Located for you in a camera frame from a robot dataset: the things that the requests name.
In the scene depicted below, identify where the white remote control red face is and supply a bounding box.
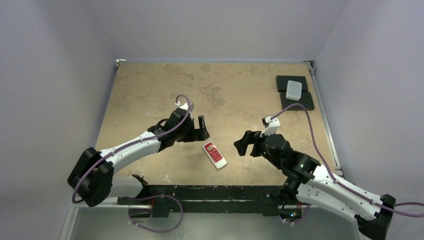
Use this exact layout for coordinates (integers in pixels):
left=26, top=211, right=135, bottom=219
left=202, top=141, right=227, bottom=170

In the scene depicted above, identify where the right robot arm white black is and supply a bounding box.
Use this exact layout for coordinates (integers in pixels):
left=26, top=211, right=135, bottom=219
left=233, top=130, right=396, bottom=240

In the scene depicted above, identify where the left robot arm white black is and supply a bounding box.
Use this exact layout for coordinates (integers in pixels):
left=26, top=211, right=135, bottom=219
left=67, top=106, right=210, bottom=207

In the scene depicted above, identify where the black tray front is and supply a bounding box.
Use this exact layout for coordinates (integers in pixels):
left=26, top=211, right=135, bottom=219
left=279, top=92, right=315, bottom=111

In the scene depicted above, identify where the black tray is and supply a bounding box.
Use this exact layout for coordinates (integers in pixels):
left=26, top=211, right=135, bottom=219
left=275, top=75, right=309, bottom=93
left=279, top=92, right=315, bottom=111

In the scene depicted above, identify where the white plastic box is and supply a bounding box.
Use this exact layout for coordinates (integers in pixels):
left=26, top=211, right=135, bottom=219
left=285, top=80, right=303, bottom=101

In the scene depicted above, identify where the black tray rear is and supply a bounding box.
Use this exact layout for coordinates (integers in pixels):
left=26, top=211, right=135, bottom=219
left=275, top=75, right=309, bottom=93

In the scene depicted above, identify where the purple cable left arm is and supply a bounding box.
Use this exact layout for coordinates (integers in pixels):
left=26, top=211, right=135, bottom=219
left=71, top=94, right=193, bottom=205

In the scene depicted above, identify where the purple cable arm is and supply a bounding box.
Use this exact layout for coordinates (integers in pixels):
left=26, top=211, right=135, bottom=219
left=269, top=103, right=424, bottom=219
left=71, top=94, right=193, bottom=205

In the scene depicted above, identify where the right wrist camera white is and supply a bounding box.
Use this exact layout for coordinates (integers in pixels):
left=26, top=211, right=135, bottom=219
left=260, top=115, right=281, bottom=137

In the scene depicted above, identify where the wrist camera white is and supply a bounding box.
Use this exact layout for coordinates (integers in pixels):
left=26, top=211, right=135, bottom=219
left=175, top=101, right=195, bottom=114
left=260, top=115, right=281, bottom=137

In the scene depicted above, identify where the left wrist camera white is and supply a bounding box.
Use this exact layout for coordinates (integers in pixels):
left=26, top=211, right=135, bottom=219
left=175, top=101, right=195, bottom=114

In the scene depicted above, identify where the aluminium frame rail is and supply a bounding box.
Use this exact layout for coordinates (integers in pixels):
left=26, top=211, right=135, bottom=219
left=57, top=60, right=370, bottom=240

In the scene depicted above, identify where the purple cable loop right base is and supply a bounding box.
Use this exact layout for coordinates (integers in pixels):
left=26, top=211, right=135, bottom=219
left=280, top=203, right=311, bottom=226

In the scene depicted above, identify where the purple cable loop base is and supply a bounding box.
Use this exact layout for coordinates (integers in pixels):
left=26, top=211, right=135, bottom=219
left=126, top=194, right=184, bottom=234
left=280, top=203, right=311, bottom=226

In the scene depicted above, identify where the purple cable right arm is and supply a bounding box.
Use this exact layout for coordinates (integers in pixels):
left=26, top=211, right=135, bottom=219
left=269, top=103, right=424, bottom=219

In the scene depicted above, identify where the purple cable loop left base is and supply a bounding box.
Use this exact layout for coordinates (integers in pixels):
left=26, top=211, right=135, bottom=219
left=126, top=194, right=184, bottom=234

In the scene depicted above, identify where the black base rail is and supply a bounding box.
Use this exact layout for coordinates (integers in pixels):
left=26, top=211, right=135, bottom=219
left=117, top=185, right=301, bottom=218

